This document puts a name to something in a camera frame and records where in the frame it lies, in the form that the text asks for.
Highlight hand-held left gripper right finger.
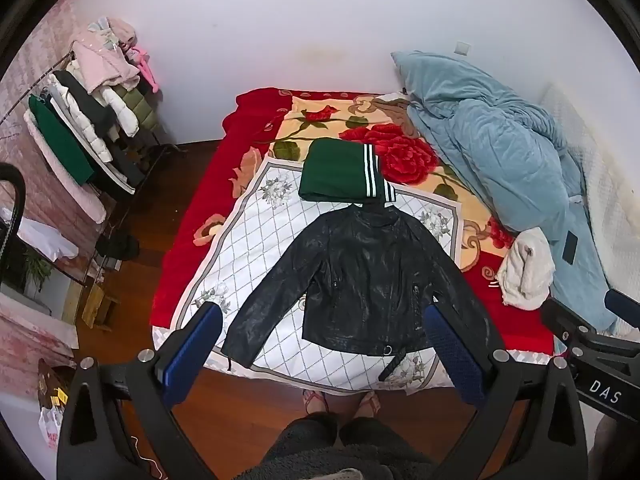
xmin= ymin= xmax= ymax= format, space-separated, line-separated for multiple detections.
xmin=423 ymin=304 xmax=588 ymax=480

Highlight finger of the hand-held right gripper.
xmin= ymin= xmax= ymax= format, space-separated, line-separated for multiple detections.
xmin=604 ymin=288 xmax=640 ymax=322
xmin=540 ymin=298 xmax=600 ymax=356

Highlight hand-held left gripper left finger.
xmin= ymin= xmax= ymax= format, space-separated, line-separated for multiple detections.
xmin=56 ymin=301 xmax=224 ymax=480

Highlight black leather jacket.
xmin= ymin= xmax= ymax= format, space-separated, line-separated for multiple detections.
xmin=221 ymin=205 xmax=506 ymax=382

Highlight person's right forearm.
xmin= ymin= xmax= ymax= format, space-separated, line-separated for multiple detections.
xmin=594 ymin=412 xmax=640 ymax=480

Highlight dark striped hanging clothes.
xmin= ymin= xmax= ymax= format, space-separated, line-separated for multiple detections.
xmin=95 ymin=130 xmax=151 ymax=196

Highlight black metal clothes rack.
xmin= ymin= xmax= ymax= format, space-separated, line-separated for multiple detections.
xmin=0 ymin=50 xmax=186 ymax=281

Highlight cream towel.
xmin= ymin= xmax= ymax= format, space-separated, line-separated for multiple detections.
xmin=496 ymin=227 xmax=556 ymax=311

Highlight black phone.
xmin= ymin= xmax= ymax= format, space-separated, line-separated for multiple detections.
xmin=561 ymin=230 xmax=580 ymax=264

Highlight person's right foot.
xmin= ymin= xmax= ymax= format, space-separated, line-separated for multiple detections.
xmin=352 ymin=391 xmax=381 ymax=418

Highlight person's foot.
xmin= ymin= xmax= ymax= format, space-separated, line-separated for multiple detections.
xmin=352 ymin=391 xmax=381 ymax=418
xmin=302 ymin=390 xmax=331 ymax=416

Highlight wooden stool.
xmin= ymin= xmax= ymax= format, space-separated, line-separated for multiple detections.
xmin=80 ymin=287 xmax=121 ymax=333

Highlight person's right leg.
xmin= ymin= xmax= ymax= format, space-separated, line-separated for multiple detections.
xmin=340 ymin=417 xmax=441 ymax=480

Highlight person's leg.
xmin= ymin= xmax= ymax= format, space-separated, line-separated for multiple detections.
xmin=250 ymin=412 xmax=342 ymax=480
xmin=340 ymin=417 xmax=441 ymax=480

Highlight person's left foot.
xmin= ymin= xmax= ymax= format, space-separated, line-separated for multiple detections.
xmin=302 ymin=390 xmax=331 ymax=416

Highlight black fuzzy slippers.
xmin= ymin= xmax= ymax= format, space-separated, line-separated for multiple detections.
xmin=95 ymin=232 xmax=141 ymax=261

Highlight person's left leg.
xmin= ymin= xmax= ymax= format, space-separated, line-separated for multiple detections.
xmin=250 ymin=412 xmax=342 ymax=480

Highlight brown bag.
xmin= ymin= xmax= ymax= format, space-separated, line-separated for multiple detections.
xmin=37 ymin=360 xmax=76 ymax=411

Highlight white plastic bag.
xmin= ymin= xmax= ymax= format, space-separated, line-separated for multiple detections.
xmin=39 ymin=402 xmax=66 ymax=453

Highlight pink patterned cloth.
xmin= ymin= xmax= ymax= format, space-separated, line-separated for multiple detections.
xmin=0 ymin=292 xmax=81 ymax=361

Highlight light blue duvet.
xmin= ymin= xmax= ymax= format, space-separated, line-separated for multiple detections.
xmin=390 ymin=50 xmax=621 ymax=336

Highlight potted plant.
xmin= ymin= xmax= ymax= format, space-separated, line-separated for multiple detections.
xmin=22 ymin=250 xmax=53 ymax=291

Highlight white cloth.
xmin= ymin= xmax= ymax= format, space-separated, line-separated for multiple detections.
xmin=0 ymin=205 xmax=78 ymax=261

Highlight red floral blanket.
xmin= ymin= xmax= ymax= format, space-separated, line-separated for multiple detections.
xmin=150 ymin=87 xmax=556 ymax=357

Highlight pink fleece robe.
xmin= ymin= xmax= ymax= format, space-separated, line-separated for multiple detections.
xmin=22 ymin=110 xmax=108 ymax=225

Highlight green garment with white stripes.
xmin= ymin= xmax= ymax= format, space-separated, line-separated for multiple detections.
xmin=298 ymin=137 xmax=397 ymax=207

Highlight white puffer jacket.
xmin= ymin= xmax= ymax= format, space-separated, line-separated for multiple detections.
xmin=47 ymin=72 xmax=115 ymax=163
xmin=95 ymin=82 xmax=141 ymax=138

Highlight olive puffer vest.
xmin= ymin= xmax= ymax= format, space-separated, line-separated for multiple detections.
xmin=112 ymin=85 xmax=158 ymax=133

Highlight green hanging garment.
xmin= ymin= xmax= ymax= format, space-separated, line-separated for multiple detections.
xmin=27 ymin=94 xmax=96 ymax=186

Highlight black hanging garment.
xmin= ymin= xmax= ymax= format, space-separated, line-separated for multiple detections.
xmin=52 ymin=70 xmax=118 ymax=136

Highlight bright pink garment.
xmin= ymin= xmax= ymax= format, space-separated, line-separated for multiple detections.
xmin=132 ymin=45 xmax=161 ymax=93

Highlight pale pink fluffy coat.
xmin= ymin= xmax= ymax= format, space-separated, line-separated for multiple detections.
xmin=70 ymin=17 xmax=141 ymax=93

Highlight black curved frame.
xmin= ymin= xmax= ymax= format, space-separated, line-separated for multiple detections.
xmin=0 ymin=162 xmax=27 ymax=291

